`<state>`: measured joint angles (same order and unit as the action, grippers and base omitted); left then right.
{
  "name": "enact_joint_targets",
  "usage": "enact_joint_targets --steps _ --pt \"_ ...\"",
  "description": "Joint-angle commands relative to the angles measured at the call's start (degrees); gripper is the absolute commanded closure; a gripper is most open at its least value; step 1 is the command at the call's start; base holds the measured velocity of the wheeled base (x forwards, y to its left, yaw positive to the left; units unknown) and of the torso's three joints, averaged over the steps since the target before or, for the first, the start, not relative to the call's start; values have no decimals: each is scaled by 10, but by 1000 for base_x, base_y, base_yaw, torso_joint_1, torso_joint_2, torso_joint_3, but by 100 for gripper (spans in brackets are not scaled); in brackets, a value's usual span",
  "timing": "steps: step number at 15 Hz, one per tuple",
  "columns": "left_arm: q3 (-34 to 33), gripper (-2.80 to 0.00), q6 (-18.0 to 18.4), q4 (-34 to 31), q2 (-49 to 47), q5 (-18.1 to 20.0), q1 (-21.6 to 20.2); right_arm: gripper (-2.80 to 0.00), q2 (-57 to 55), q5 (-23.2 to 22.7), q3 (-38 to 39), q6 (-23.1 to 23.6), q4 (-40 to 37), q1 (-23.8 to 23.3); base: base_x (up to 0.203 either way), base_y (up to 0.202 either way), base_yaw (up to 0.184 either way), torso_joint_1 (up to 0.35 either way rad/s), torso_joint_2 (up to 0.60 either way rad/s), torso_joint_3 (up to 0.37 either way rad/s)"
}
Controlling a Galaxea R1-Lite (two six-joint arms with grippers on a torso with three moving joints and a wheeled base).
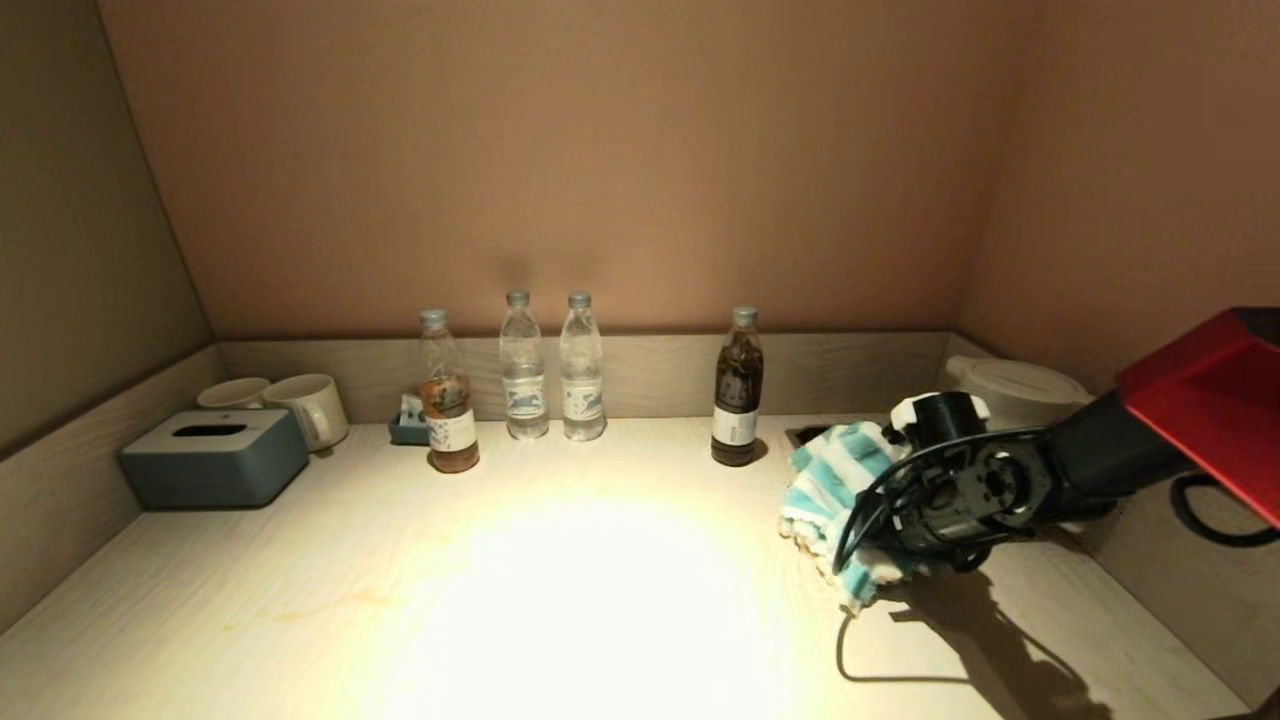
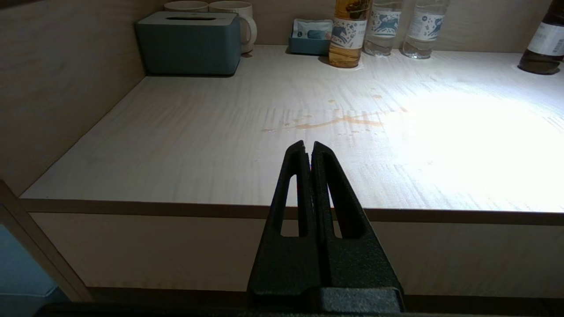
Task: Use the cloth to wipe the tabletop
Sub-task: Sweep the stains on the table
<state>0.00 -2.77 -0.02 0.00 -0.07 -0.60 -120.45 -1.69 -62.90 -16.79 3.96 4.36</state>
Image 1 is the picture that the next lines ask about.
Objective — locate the recessed black socket box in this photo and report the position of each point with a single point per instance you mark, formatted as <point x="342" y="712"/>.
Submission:
<point x="805" y="435"/>

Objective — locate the bottle with amber liquid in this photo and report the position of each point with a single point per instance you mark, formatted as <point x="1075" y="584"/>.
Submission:
<point x="450" y="430"/>

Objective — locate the teal white striped towel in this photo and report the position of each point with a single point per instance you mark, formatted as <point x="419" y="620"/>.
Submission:
<point x="825" y="480"/>

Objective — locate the white ceramic mug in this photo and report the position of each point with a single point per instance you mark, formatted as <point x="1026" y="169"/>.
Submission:
<point x="305" y="405"/>
<point x="232" y="392"/>

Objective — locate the blue-grey tissue box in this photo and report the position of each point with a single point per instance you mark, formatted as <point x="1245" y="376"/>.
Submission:
<point x="210" y="465"/>

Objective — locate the clear water bottle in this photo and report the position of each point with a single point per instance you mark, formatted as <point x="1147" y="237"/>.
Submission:
<point x="583" y="390"/>
<point x="524" y="390"/>

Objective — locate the bottle with dark liquid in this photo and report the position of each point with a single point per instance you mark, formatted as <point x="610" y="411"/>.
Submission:
<point x="737" y="400"/>

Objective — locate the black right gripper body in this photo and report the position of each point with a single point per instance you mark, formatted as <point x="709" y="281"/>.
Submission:
<point x="930" y="510"/>

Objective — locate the small blue tray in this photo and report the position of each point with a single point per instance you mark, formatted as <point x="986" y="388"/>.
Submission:
<point x="405" y="435"/>

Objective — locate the red black right robot arm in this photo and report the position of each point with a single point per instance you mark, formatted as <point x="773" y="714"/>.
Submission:
<point x="1200" y="400"/>

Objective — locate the white electric kettle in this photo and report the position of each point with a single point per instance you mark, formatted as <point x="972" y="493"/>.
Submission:
<point x="1010" y="385"/>

